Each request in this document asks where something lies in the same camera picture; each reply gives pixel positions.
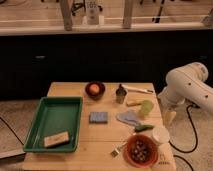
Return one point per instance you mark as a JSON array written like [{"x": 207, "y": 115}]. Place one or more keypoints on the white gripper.
[{"x": 169, "y": 116}]

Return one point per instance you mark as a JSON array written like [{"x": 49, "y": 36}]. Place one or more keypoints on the blue sponge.
[{"x": 98, "y": 117}]

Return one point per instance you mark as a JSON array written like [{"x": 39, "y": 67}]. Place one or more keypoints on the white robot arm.
[{"x": 185, "y": 83}]

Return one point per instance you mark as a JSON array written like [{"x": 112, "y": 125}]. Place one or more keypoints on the tan block in tray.
[{"x": 56, "y": 139}]

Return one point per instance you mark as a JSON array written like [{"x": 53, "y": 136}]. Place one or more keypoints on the green plastic tray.
[{"x": 55, "y": 115}]

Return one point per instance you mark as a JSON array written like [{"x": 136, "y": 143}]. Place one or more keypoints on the white round cup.
[{"x": 160, "y": 135}]

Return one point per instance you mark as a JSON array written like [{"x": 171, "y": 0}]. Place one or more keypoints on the light green plastic cup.
[{"x": 146, "y": 108}]

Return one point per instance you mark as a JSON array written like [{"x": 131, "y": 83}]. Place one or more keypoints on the green pepper toy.
[{"x": 141, "y": 128}]

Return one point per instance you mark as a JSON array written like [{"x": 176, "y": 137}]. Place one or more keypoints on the light blue cloth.
[{"x": 128, "y": 117}]

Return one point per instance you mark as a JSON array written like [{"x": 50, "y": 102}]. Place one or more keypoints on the orange bowl with beads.
[{"x": 140, "y": 151}]

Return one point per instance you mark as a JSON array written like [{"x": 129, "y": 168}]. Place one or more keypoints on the wooden table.
[{"x": 96, "y": 140}]

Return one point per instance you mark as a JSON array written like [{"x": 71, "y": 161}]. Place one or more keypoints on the metal fork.
[{"x": 117, "y": 150}]

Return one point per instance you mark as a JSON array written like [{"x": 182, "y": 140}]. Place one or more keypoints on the dark red bowl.
[{"x": 95, "y": 96}]

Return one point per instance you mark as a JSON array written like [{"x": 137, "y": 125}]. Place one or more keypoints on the orange fruit in bowl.
[{"x": 94, "y": 88}]

